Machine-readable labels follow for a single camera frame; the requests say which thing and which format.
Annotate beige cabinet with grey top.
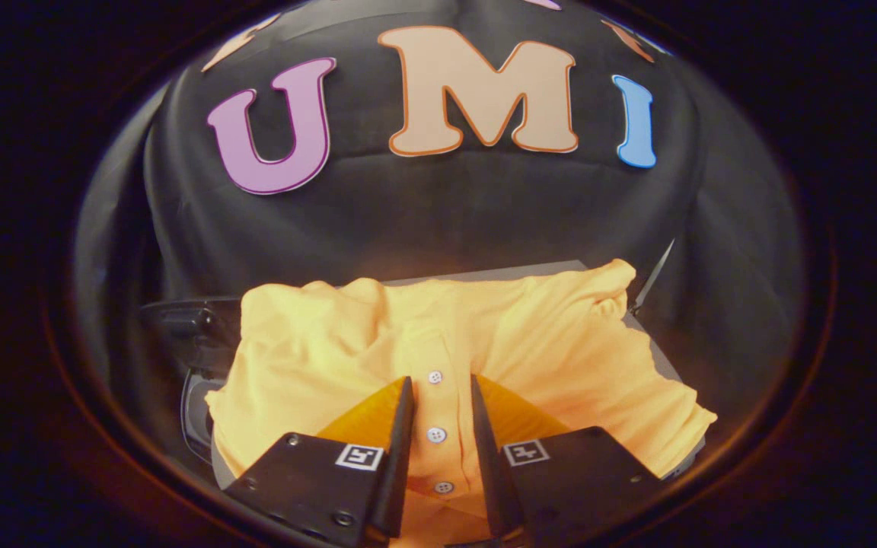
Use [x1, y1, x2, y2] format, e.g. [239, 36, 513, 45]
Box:
[385, 260, 707, 480]

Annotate thin dark rod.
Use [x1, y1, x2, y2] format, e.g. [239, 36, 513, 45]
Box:
[631, 240, 675, 317]

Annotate orange button shirt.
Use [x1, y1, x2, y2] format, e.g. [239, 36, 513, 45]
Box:
[205, 259, 718, 548]

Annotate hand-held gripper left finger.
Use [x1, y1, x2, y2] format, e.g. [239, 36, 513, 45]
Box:
[225, 376, 415, 547]

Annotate dark washing machine lid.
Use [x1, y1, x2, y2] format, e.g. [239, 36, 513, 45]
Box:
[140, 298, 243, 374]

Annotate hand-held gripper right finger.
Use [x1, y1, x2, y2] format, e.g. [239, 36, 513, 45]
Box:
[471, 374, 664, 543]

